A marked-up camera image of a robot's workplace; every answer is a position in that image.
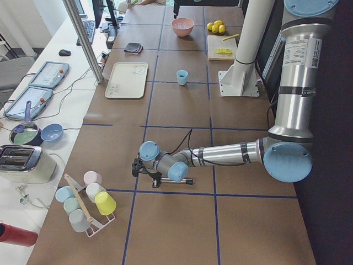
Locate far teach pendant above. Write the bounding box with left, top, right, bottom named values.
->
left=29, top=61, right=70, bottom=89

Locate blue cup on rack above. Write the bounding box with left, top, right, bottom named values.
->
left=55, top=185, right=74, bottom=203

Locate aluminium frame post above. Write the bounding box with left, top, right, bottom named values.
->
left=63, top=0, right=104, bottom=84

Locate yellow cup on rack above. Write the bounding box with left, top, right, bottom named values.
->
left=94, top=191, right=117, bottom=216

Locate steel muddler black tip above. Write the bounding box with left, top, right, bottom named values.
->
left=161, top=178, right=194, bottom=185

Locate green cup on rack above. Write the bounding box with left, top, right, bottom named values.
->
left=63, top=198, right=81, bottom=216

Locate light blue plastic cup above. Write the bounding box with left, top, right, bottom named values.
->
left=176, top=70, right=188, bottom=86

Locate blue saucepan with handle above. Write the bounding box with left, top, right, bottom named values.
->
left=9, top=100, right=43, bottom=146

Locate whole lemon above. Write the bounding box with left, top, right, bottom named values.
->
left=211, top=25, right=219, bottom=34
left=206, top=23, right=213, bottom=31
left=218, top=24, right=226, bottom=34

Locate white wire cup rack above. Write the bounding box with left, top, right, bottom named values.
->
left=64, top=174, right=116, bottom=237

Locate teach pendant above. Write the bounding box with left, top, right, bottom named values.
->
left=4, top=86, right=53, bottom=121
left=29, top=61, right=70, bottom=89

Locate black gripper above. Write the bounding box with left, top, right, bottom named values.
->
left=173, top=0, right=182, bottom=18
left=148, top=172, right=162, bottom=188

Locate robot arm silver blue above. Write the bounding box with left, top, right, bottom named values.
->
left=132, top=1, right=337, bottom=187

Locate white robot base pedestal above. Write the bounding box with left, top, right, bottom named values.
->
left=218, top=0, right=275, bottom=97

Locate white cup on rack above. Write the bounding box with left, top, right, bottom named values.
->
left=85, top=182, right=106, bottom=204

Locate lemon slices row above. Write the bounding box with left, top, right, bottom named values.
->
left=215, top=48, right=233, bottom=55

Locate black computer mouse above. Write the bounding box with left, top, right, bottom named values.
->
left=58, top=49, right=71, bottom=57

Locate near teach pendant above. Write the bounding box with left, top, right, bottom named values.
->
left=4, top=86, right=53, bottom=121

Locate grey folded cloth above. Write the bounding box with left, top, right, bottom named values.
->
left=124, top=43, right=143, bottom=54

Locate black monitor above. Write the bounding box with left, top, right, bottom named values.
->
left=92, top=0, right=118, bottom=29

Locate red bottle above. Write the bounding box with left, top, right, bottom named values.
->
left=1, top=223, right=38, bottom=247

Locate black keyboard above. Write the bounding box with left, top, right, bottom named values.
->
left=82, top=20, right=96, bottom=44

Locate pink bowl of ice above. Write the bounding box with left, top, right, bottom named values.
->
left=171, top=18, right=194, bottom=38

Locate cream steel toaster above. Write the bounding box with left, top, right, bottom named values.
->
left=1, top=145, right=56, bottom=184

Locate wooden cutting board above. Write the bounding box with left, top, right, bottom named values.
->
left=207, top=35, right=237, bottom=61

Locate cream bear tray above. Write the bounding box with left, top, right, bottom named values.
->
left=105, top=62, right=148, bottom=99

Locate yellow plastic knife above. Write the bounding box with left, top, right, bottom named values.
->
left=222, top=34, right=239, bottom=41

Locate blue bowl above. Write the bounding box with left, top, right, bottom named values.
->
left=41, top=124, right=63, bottom=142

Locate grey cup on rack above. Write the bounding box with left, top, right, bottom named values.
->
left=69, top=209, right=90, bottom=232

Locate pink cup on rack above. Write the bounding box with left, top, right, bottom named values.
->
left=83, top=171, right=103, bottom=186

